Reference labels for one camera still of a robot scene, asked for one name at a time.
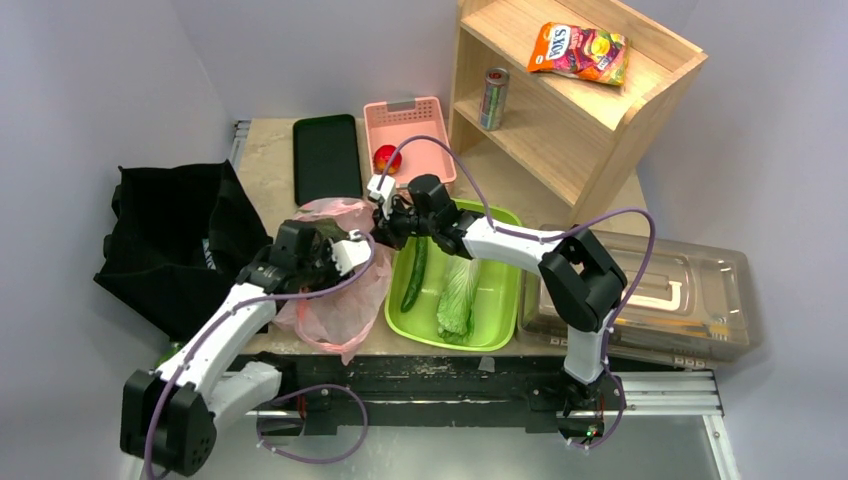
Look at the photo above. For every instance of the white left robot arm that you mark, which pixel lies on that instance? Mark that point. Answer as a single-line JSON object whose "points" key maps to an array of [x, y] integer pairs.
{"points": [[218, 344]]}

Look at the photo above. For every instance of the napa cabbage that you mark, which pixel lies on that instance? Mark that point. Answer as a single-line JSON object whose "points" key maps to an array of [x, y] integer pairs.
{"points": [[455, 306]]}

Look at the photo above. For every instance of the black rectangular tray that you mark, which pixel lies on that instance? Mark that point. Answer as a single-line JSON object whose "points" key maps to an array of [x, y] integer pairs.
{"points": [[326, 160]]}

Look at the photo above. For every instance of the pink plastic grocery bag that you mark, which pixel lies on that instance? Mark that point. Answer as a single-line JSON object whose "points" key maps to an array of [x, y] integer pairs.
{"points": [[340, 322]]}

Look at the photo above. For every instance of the clear plastic toolbox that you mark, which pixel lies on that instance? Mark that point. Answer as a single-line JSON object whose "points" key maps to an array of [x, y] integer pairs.
{"points": [[691, 308]]}

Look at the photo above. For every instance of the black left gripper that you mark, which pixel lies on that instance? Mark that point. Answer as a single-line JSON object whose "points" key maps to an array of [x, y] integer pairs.
{"points": [[334, 276]]}

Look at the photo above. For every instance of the green cucumber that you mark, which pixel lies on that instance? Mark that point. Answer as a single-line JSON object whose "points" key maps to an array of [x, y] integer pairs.
{"points": [[417, 274]]}

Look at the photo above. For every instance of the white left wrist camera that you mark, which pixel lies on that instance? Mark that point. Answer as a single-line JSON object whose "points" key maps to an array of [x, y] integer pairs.
{"points": [[351, 252]]}

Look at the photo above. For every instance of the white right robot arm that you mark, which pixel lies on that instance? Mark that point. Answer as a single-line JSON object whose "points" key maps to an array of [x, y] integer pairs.
{"points": [[583, 281]]}

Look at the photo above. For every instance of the orange snack packet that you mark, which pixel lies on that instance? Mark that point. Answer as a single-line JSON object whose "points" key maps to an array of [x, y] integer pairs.
{"points": [[587, 54]]}

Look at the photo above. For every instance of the wooden shelf unit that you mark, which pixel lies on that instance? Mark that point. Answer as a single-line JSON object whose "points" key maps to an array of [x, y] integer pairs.
{"points": [[582, 140]]}

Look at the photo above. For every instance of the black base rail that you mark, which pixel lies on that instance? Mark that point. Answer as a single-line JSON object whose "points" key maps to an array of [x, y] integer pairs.
{"points": [[317, 394]]}

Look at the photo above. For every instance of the green plastic tray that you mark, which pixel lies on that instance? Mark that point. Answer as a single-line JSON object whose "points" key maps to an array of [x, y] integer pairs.
{"points": [[494, 312]]}

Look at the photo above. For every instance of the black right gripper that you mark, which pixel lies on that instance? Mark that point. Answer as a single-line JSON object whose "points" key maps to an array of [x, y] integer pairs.
{"points": [[389, 223]]}

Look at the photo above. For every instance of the silver drink can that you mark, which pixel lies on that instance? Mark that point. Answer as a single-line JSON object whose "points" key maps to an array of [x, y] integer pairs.
{"points": [[496, 83]]}

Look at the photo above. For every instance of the black cloth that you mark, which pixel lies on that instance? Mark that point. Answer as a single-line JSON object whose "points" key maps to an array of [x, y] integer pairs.
{"points": [[182, 236]]}

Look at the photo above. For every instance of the pink perforated plastic basket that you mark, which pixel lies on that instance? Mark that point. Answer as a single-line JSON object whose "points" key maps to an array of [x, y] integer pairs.
{"points": [[391, 123]]}

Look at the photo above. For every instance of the red tomato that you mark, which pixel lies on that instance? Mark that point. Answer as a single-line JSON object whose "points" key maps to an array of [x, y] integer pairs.
{"points": [[386, 158]]}

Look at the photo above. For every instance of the green netted melon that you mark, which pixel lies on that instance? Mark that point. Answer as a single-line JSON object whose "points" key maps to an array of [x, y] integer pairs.
{"points": [[329, 229]]}

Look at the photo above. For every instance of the green bottle under table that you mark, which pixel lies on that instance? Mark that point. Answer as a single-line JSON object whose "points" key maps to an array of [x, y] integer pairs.
{"points": [[172, 350]]}

